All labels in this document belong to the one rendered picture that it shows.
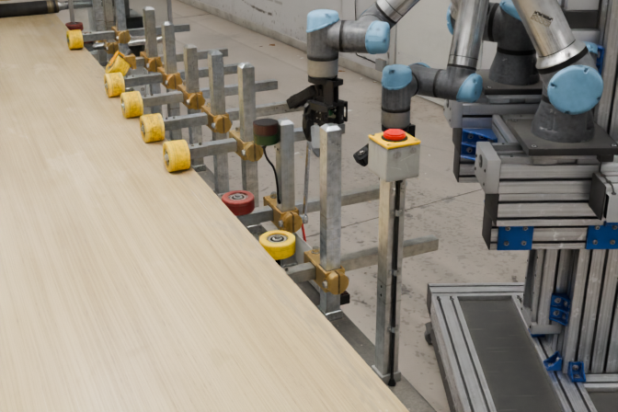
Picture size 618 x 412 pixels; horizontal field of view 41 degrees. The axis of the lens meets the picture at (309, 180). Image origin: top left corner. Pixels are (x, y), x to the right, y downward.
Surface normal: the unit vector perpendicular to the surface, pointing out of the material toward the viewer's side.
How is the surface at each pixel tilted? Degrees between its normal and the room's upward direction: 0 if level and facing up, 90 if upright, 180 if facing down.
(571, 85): 97
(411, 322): 0
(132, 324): 0
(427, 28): 90
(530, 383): 0
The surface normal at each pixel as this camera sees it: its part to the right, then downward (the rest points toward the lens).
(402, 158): 0.42, 0.35
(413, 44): -0.86, 0.20
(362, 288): 0.00, -0.92
